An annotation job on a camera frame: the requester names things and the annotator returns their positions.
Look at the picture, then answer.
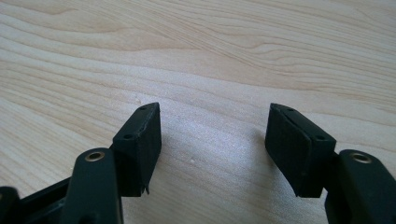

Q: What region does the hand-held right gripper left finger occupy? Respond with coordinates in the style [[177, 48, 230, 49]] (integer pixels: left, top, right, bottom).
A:
[[111, 102, 163, 198]]

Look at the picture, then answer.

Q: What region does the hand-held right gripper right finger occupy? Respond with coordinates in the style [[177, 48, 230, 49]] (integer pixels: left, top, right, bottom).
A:
[[264, 103, 337, 199]]

